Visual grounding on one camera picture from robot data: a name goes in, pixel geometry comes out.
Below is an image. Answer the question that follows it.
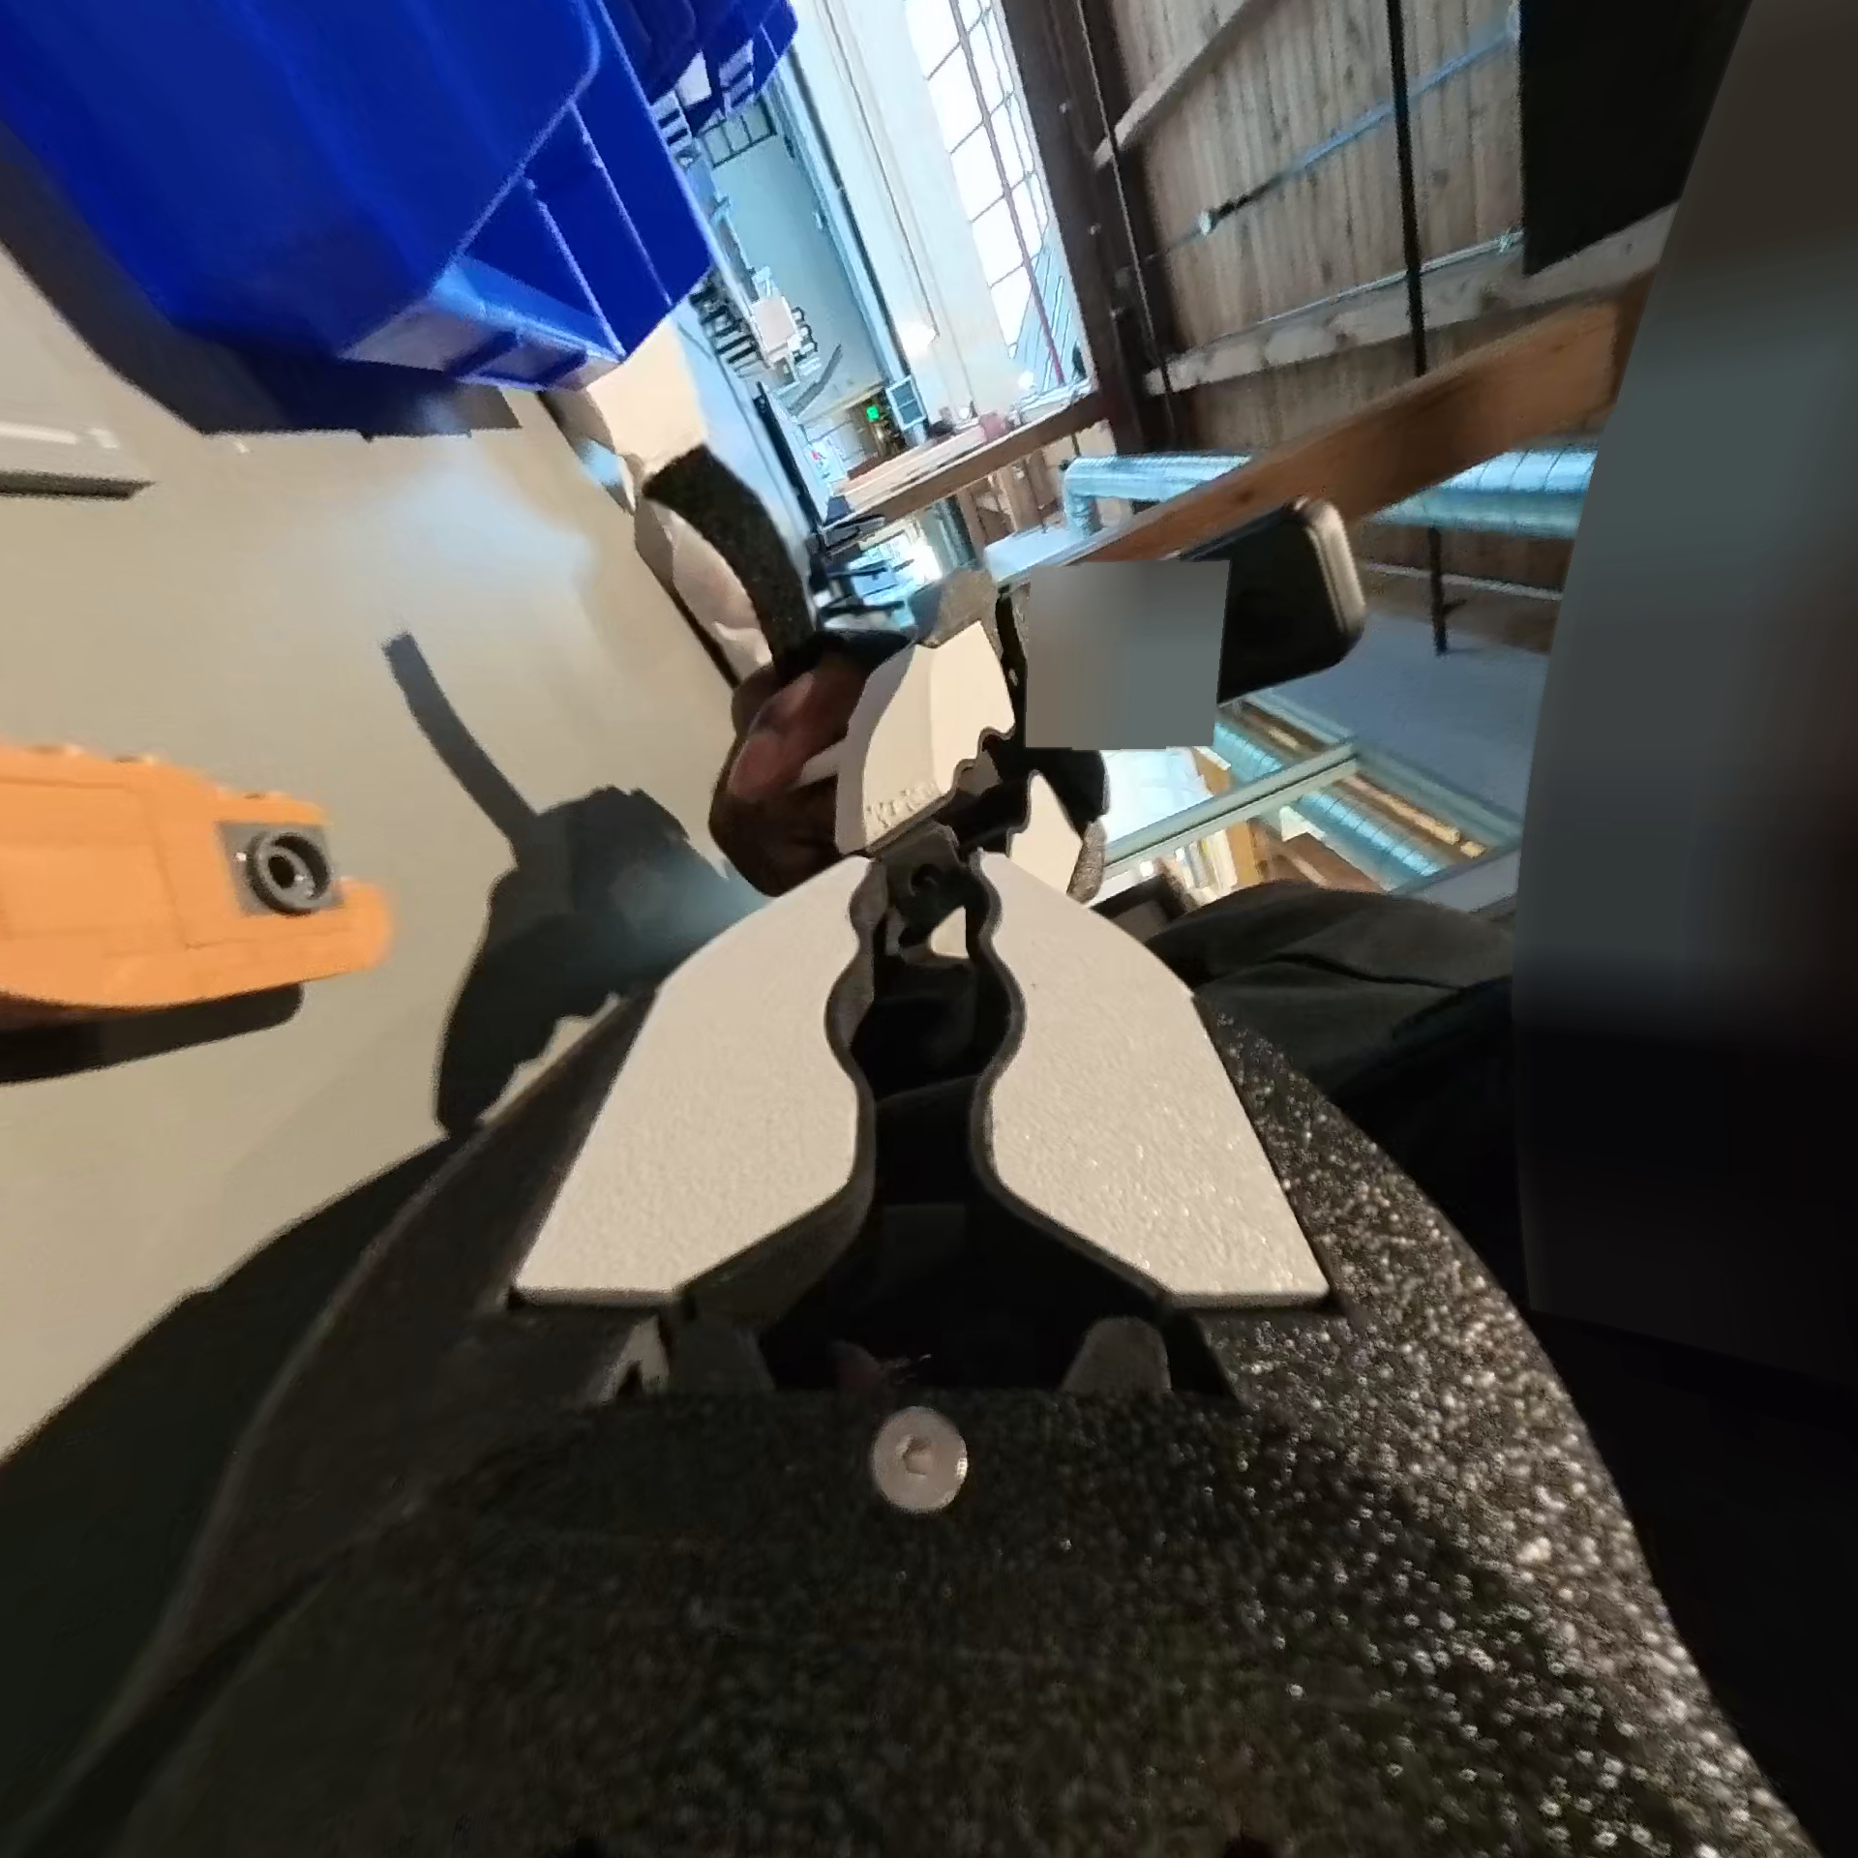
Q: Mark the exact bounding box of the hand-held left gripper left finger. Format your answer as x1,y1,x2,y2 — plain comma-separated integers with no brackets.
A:
513,859,878,1373

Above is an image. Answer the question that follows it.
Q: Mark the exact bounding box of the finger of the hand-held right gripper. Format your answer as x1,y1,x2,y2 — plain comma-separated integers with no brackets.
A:
833,634,1023,861
946,731,1113,902

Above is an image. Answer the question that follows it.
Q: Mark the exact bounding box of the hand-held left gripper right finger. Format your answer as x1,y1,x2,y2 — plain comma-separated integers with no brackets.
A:
968,864,1332,1376

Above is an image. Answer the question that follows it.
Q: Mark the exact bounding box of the small black toy brick piece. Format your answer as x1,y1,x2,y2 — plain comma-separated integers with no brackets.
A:
871,839,979,963

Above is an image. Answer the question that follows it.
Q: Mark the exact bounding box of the orange toy brick model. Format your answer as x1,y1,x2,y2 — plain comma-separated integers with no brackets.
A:
0,741,394,1011

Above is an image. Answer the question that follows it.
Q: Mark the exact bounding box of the large blue plastic bin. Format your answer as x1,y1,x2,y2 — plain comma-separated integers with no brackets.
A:
0,0,722,437

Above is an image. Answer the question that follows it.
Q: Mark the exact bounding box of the person's right hand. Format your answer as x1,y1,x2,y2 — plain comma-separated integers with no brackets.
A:
709,666,877,893

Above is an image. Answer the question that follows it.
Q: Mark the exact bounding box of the person's black jacket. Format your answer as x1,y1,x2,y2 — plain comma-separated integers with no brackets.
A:
1096,871,1858,1858

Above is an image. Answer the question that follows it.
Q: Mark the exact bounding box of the stack of blue plastic bins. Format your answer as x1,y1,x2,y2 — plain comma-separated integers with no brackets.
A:
640,0,802,149

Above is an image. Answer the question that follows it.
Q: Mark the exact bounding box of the silver ventilation duct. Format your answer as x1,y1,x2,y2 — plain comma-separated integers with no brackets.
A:
1064,447,1600,541

